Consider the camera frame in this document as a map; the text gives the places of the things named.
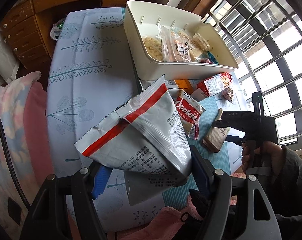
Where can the orange snack pack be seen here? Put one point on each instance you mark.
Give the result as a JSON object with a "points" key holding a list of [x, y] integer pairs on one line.
{"points": [[185, 85]]}

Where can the light blue patterned tablecloth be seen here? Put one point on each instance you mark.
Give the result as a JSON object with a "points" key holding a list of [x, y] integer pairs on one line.
{"points": [[91, 74]]}

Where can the window metal grille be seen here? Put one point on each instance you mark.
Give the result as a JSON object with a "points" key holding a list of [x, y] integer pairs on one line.
{"points": [[265, 38]]}

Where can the beige soda cracker pack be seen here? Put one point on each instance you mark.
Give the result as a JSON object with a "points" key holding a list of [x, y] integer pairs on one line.
{"points": [[215, 138]]}

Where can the silver red stripe bag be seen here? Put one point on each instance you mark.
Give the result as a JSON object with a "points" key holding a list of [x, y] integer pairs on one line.
{"points": [[145, 139]]}

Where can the green white plastic bag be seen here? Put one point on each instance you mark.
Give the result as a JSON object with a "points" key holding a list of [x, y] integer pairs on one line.
{"points": [[56, 29]]}

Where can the small nut pack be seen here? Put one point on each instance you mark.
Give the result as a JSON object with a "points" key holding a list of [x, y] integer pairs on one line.
{"points": [[228, 94]]}

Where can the small red candy pack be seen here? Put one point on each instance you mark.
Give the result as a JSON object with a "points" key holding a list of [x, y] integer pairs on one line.
{"points": [[205, 60]]}

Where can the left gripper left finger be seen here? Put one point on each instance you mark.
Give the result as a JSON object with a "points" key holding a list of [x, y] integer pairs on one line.
{"points": [[101, 176]]}

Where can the person right hand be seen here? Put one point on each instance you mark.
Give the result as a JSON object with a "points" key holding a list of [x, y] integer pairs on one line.
{"points": [[276, 152]]}

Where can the clear round rice cracker pack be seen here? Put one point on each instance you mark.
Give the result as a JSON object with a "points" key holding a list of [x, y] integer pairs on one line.
{"points": [[201, 42]]}

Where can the clear bag yellow pastries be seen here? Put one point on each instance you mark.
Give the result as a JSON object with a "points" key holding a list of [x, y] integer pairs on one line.
{"points": [[173, 45]]}

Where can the white plastic storage bin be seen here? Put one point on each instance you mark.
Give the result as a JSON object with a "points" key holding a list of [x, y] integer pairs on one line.
{"points": [[142, 19]]}

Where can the red biscuit roll pack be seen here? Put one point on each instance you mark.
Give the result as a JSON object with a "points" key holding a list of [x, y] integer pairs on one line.
{"points": [[211, 86]]}

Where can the wooden desk with drawers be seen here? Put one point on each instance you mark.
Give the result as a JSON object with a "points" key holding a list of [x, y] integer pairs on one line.
{"points": [[26, 27]]}

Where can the red Cookies snack pack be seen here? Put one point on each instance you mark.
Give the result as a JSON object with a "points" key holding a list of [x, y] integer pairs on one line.
{"points": [[190, 112]]}

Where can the clear bag soda crackers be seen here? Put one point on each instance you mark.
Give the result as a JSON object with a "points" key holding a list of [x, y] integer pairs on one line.
{"points": [[195, 51]]}

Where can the pastel floral blanket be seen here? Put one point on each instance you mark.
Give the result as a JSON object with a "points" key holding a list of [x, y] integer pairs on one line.
{"points": [[22, 111]]}

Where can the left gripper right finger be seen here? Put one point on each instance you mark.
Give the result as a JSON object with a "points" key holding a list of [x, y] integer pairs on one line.
{"points": [[202, 172]]}

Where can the clear pack peanut cookies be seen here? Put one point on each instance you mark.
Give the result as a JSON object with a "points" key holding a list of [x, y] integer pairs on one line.
{"points": [[153, 47]]}

